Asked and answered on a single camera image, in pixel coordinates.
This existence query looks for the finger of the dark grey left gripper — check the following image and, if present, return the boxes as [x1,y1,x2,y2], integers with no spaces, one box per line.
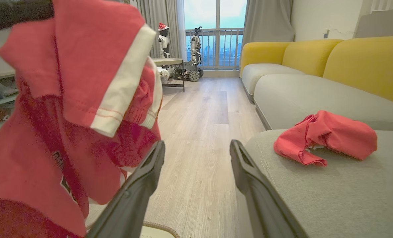
[0,0,54,34]

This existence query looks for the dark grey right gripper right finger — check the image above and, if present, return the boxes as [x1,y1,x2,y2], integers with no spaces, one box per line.
[230,139,310,238]

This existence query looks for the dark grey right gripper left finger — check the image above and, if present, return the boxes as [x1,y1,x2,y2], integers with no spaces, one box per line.
[86,140,166,238]

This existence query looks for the red jersey with white trim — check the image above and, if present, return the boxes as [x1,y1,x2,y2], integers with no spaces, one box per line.
[0,0,164,238]

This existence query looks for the red shorts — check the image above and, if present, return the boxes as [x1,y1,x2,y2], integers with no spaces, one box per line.
[273,110,378,167]

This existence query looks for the grey fabric sofa ottoman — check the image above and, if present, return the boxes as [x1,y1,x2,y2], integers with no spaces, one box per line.
[235,128,393,238]

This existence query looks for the grey sofa seat cushion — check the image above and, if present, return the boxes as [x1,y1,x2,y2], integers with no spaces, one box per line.
[253,73,393,131]
[241,63,305,103]

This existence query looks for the yellow sofa back cushion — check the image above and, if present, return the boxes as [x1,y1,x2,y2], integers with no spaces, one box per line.
[282,39,344,77]
[323,35,393,107]

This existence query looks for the beige plastic laundry basket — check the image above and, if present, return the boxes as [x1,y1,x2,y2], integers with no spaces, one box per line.
[139,221,181,238]

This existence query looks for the white object under table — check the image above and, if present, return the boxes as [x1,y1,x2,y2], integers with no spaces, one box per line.
[156,67,171,84]

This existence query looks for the round table with black legs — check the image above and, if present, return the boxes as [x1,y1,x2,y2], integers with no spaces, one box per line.
[152,58,186,93]

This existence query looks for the grey curtain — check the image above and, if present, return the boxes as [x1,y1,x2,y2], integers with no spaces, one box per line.
[242,0,295,47]
[130,0,187,60]

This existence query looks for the humanoid robot with santa hat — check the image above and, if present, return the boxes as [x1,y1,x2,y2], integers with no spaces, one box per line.
[157,22,173,60]

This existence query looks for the white robot on tracked base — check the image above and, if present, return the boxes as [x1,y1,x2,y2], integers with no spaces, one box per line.
[175,26,204,82]

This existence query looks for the grey balcony railing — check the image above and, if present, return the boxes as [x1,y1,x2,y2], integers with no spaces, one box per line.
[185,28,244,70]

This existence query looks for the grey upholstered panel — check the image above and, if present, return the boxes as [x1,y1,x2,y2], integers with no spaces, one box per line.
[355,6,393,39]

